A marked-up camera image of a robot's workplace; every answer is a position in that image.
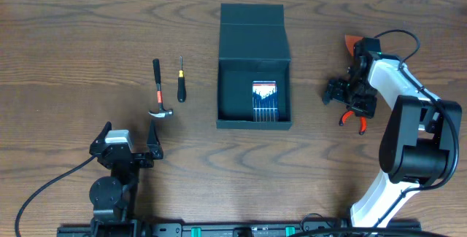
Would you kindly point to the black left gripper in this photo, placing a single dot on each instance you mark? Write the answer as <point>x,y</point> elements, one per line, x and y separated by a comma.
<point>136,157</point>

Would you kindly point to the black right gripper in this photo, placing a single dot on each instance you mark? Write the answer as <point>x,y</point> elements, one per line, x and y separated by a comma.
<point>335,92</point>

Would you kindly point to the small claw hammer black grip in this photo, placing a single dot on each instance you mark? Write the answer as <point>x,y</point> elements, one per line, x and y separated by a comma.
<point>161,113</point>

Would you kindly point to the orange scraper wooden handle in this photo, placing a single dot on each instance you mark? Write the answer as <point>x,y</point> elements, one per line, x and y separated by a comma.
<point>350,41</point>

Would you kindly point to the precision screwdriver set case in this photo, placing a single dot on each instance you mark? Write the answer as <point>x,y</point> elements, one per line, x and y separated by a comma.
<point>265,101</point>

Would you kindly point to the black yellow screwdriver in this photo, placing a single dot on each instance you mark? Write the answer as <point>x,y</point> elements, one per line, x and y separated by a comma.
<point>181,91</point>

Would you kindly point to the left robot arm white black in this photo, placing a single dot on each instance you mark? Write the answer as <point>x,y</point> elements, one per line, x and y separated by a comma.
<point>114,196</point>

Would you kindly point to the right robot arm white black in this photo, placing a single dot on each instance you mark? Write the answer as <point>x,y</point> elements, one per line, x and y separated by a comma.
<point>420,147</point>

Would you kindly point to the black open gift box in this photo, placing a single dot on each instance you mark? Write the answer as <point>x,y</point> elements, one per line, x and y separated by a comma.
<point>253,46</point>

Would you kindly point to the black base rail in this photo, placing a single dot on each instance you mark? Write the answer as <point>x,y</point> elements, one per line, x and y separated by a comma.
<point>203,230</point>

